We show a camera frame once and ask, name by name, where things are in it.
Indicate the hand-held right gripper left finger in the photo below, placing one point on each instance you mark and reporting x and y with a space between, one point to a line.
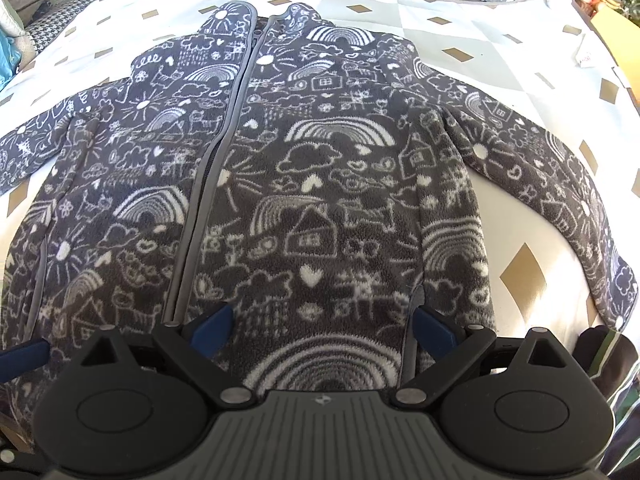
212 330

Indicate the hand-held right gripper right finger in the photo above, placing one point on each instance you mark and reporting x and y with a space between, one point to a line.
432 327

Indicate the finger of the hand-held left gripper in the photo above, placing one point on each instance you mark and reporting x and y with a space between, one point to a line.
22 355

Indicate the grey doodle print fleece jacket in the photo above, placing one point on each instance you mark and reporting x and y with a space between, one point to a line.
320 200

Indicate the person's striped clothing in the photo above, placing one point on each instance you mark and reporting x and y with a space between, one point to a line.
620 400

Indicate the blue printed garment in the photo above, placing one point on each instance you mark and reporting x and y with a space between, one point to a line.
6 60

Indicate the white grey checkered mat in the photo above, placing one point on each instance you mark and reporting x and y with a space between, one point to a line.
450 25

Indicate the printed paper leaflet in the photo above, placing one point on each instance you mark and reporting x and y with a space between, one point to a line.
585 52

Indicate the beige pillow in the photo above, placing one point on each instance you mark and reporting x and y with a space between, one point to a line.
10 17

